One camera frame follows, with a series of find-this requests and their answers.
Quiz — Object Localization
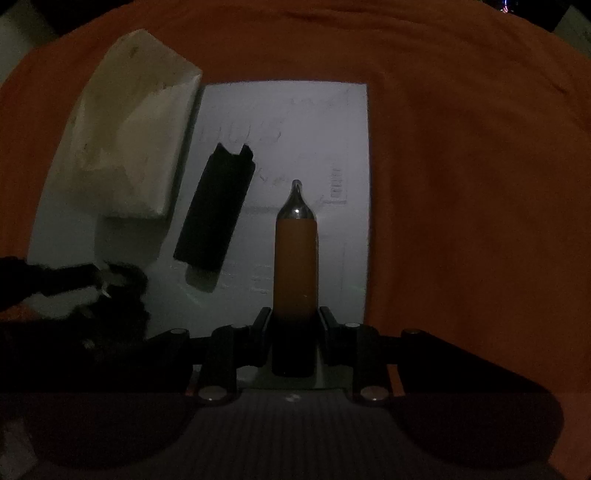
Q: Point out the orange red tablecloth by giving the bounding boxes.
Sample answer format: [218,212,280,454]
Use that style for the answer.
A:
[1,1,590,479]

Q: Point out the orange lighter with silver tip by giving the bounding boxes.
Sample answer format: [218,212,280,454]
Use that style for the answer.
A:
[273,179,318,315]

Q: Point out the black rectangular case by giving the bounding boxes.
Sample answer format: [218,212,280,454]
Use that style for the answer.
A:
[173,144,256,282]

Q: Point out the white flat box lid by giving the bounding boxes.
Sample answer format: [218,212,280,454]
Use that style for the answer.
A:
[27,81,370,336]

